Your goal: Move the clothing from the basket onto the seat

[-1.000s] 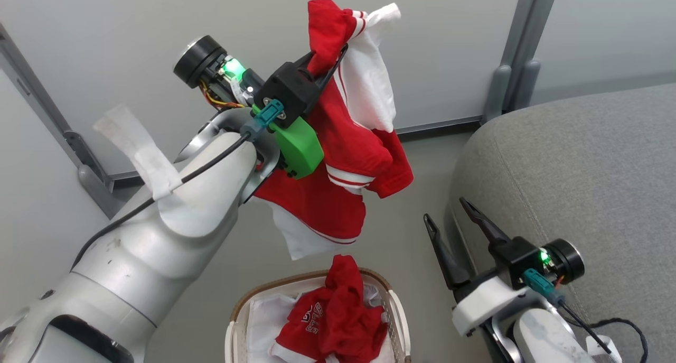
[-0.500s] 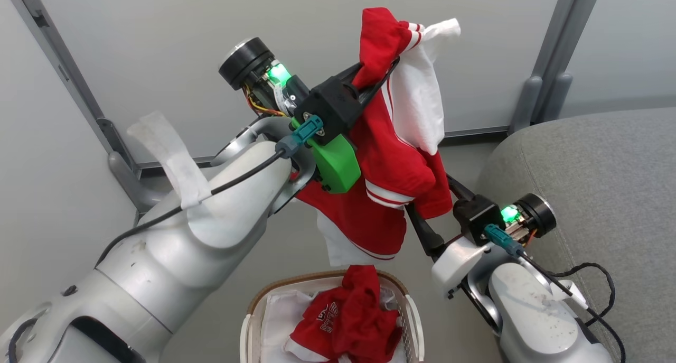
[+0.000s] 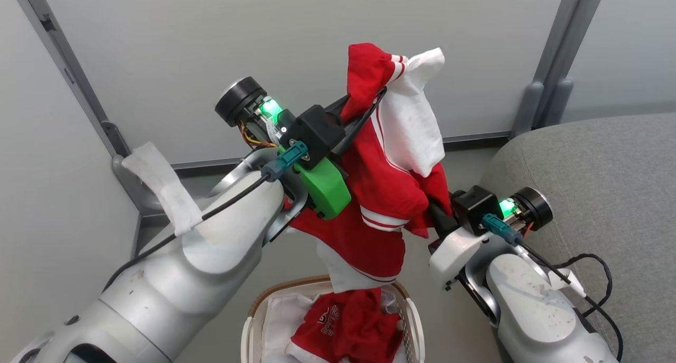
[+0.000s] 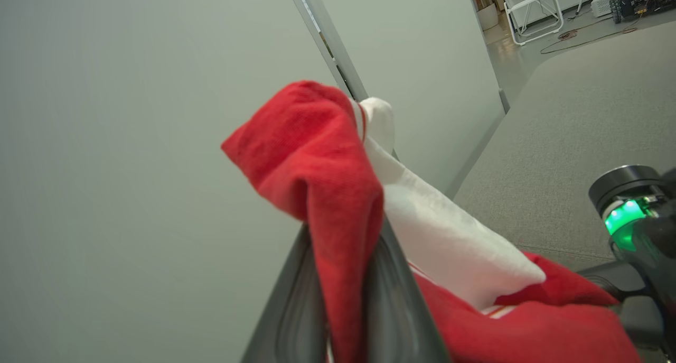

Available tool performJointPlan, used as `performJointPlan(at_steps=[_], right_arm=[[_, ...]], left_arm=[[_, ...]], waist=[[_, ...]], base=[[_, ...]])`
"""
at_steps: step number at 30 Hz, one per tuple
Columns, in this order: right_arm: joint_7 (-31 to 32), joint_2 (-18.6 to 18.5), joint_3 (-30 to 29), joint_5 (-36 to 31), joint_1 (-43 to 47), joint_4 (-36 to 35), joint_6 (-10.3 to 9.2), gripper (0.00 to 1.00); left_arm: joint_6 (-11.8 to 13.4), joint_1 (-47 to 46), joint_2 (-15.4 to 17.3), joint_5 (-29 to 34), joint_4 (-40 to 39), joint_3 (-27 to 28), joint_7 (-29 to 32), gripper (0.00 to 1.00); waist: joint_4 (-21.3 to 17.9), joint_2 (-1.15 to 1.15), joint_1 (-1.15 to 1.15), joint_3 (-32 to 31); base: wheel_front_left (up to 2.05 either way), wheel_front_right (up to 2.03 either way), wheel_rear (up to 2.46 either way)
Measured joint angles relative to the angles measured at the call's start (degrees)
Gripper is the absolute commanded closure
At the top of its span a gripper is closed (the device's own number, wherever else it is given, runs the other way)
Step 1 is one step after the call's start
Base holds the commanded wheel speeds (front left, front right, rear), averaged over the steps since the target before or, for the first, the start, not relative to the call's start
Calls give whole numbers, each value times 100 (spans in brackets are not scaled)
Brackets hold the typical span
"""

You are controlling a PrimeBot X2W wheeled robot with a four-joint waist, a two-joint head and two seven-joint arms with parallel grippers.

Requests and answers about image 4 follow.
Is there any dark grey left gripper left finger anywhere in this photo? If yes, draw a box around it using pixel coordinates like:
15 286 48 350
242 224 329 363

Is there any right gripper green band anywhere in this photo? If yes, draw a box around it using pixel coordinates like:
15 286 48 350
577 194 676 349

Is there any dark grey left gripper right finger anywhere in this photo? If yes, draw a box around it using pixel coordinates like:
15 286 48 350
361 217 451 363

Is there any red and white garment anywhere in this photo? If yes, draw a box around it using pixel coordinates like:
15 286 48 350
221 80 642 363

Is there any white bin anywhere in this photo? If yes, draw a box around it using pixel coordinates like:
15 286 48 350
477 4 500 32

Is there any thin dark floor cable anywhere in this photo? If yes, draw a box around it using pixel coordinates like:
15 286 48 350
540 14 640 55

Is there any grey metal wall profile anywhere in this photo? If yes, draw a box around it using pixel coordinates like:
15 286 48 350
283 0 369 103

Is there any white metal frame rack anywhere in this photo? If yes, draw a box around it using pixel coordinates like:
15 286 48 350
498 0 565 46

